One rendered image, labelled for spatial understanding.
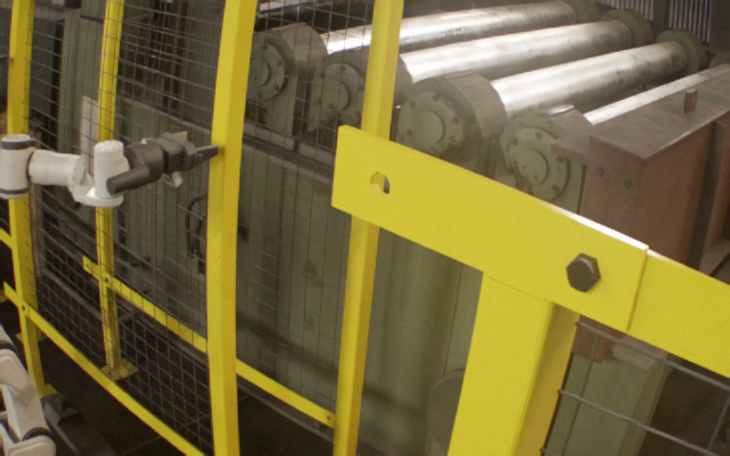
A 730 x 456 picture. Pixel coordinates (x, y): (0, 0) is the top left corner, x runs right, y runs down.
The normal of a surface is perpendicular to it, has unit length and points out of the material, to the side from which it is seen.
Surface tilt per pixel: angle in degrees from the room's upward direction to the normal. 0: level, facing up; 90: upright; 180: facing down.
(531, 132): 75
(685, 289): 90
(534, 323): 90
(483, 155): 90
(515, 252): 90
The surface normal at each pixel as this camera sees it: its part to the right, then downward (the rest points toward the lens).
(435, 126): -0.63, 0.27
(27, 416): 0.70, 0.37
